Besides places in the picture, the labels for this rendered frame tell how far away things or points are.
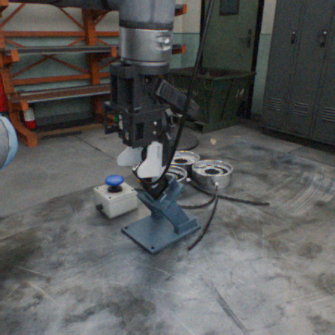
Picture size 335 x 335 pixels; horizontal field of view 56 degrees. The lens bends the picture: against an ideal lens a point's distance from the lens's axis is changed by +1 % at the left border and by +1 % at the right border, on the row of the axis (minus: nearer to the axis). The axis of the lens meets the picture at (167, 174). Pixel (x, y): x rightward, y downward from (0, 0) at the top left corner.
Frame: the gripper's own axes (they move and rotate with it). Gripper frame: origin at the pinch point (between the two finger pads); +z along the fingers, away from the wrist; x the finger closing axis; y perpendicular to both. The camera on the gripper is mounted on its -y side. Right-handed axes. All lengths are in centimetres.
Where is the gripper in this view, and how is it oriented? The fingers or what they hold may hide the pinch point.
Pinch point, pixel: (150, 176)
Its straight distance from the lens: 56.9
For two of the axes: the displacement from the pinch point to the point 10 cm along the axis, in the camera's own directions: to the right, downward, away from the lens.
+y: -7.0, 3.1, -6.5
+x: 7.1, 3.8, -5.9
